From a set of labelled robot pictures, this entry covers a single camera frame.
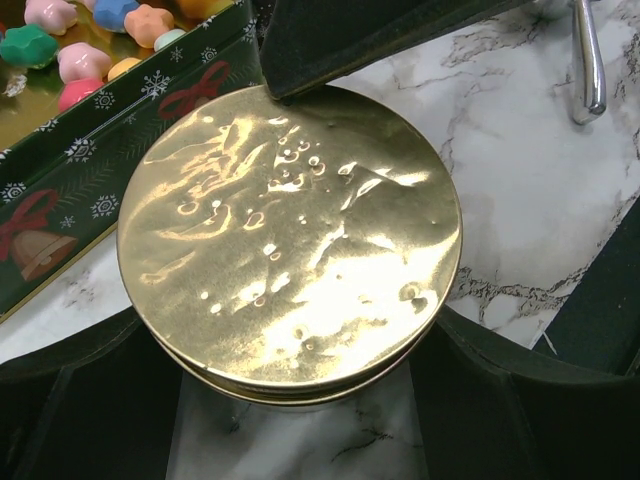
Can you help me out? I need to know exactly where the round jar lid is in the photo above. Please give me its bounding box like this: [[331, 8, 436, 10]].
[[117, 86, 462, 406]]

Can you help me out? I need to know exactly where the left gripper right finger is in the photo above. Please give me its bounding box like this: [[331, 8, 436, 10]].
[[410, 312, 639, 479]]

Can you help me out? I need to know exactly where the metal candy scoop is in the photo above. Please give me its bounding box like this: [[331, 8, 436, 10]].
[[529, 0, 609, 125]]

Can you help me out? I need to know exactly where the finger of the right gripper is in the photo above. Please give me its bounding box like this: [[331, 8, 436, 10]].
[[534, 203, 640, 375], [260, 0, 523, 100]]

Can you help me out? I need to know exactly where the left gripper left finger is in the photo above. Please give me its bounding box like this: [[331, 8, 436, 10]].
[[1, 312, 182, 479]]

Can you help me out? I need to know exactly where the tin of star candies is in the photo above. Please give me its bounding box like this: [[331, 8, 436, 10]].
[[1, 1, 261, 317]]

